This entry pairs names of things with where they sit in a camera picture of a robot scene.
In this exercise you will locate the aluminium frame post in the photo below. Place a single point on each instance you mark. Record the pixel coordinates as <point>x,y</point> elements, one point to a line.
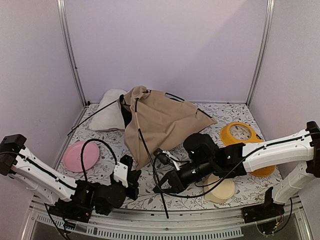
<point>61,7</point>
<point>268,19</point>

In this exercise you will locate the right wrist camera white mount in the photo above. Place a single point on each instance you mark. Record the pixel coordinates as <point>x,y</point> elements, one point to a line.
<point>166,158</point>

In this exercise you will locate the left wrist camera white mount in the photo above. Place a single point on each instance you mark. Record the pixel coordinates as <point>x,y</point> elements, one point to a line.
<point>122,169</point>

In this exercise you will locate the white pet cushion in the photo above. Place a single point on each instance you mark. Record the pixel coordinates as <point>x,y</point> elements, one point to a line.
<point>110,118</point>

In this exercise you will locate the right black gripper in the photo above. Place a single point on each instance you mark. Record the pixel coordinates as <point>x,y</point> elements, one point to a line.
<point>179,184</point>

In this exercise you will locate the beige fabric pet tent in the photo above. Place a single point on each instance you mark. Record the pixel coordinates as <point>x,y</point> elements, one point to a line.
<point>155,119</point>

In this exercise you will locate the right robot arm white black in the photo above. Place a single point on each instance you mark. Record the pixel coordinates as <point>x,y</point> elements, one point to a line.
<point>242,158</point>

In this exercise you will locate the black tent pole long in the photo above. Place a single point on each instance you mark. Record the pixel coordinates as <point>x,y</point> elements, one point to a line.
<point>154,172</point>

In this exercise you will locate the front aluminium rail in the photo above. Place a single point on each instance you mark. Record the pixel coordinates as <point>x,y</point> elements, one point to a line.
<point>209,224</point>

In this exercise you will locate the right aluminium frame post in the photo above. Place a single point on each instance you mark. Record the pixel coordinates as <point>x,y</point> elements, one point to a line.
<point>268,19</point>

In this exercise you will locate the cream footed pet bowl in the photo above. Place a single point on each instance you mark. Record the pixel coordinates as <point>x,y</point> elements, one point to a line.
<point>221,193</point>

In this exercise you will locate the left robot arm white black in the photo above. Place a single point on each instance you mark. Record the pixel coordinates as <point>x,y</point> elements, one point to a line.
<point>67,197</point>

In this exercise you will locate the left aluminium frame post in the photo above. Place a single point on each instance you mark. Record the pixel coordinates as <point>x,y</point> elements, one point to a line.
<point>61,7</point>

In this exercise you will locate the yellow double bowl holder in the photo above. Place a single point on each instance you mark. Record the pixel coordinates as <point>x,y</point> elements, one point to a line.
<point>238,132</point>

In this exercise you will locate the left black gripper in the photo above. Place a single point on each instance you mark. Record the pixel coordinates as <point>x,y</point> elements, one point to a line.
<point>133,178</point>

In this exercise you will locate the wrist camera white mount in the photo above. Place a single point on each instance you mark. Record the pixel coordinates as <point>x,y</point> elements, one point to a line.
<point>122,169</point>
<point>166,158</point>

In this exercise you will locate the pink round plate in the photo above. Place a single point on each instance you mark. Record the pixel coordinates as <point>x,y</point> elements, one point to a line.
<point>72,156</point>

